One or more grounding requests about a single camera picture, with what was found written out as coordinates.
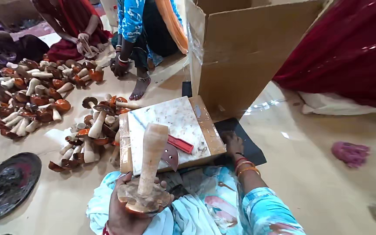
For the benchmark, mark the person's right hand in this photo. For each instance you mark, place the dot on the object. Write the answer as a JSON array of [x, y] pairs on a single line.
[[233, 143]]

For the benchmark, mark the person's left hand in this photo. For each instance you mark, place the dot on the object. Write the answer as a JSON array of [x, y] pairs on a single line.
[[127, 218]]

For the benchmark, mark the person's left thumb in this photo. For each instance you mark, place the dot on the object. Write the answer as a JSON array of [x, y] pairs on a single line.
[[123, 179]]

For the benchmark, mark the person's left fingers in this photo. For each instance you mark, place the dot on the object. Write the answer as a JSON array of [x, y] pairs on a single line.
[[163, 184]]

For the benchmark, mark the person's right fingers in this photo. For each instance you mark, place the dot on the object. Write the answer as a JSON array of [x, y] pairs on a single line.
[[229, 135]]

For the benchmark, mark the wooden mushroom with cap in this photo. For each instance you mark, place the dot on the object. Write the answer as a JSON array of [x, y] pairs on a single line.
[[152, 156]]

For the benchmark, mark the person's right forearm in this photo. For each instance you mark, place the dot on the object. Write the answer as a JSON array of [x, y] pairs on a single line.
[[263, 202]]

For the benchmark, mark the brown taped box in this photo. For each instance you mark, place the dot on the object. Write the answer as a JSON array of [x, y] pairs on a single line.
[[209, 130]]

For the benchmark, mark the black flat sheet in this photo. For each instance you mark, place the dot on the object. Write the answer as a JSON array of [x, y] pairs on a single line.
[[250, 150]]

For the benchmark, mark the person's legs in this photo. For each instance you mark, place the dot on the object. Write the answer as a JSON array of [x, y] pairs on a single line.
[[207, 202]]

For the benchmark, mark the white speckled slab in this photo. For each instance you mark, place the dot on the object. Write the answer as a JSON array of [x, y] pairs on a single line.
[[181, 117]]

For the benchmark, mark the pile of wooden mushrooms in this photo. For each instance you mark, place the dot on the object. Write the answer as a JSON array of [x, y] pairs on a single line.
[[97, 125], [41, 98]]

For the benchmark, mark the small black block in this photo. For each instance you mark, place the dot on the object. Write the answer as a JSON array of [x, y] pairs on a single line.
[[186, 89]]

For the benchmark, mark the large open cardboard box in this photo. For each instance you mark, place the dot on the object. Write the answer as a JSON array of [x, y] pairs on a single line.
[[240, 55]]

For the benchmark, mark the white cloth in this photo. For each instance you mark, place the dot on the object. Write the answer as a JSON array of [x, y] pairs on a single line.
[[331, 105]]

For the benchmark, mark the crumpled pink cloth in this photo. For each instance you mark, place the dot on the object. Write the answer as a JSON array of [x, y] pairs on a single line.
[[351, 154]]

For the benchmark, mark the large maroon cloth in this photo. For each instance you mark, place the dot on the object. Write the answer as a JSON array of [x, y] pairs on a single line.
[[344, 55]]

